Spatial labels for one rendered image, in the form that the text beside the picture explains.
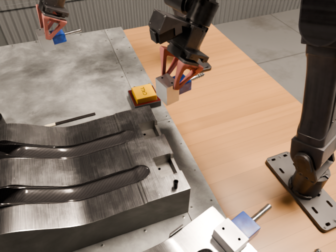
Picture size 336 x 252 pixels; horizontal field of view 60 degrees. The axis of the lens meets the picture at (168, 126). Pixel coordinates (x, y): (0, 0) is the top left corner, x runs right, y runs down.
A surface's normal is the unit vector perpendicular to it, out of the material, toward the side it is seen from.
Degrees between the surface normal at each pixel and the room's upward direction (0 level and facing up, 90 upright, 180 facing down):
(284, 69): 0
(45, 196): 28
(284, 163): 0
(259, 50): 0
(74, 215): 18
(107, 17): 90
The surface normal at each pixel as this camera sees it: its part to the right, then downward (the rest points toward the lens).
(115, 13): 0.37, 0.66
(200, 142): 0.00, -0.71
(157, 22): -0.74, 0.00
